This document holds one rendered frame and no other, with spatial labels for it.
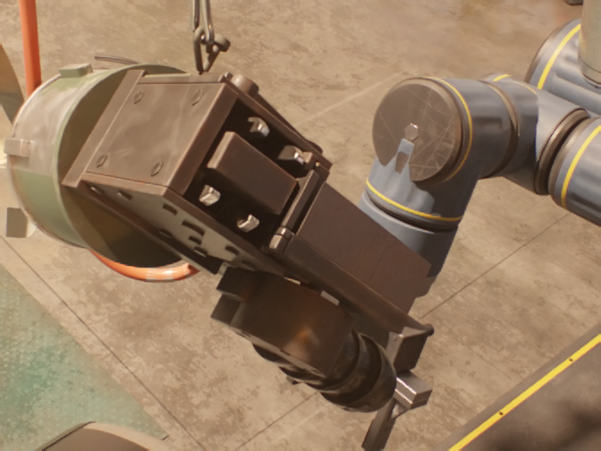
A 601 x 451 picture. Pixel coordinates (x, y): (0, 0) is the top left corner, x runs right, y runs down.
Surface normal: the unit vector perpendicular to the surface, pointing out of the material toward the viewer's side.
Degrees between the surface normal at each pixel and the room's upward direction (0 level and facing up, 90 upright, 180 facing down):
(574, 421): 0
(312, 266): 65
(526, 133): 71
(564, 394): 0
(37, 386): 0
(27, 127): 52
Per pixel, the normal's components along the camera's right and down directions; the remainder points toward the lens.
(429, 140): -0.65, 0.10
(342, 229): 0.59, 0.12
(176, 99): -0.67, -0.48
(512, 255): 0.00, -0.76
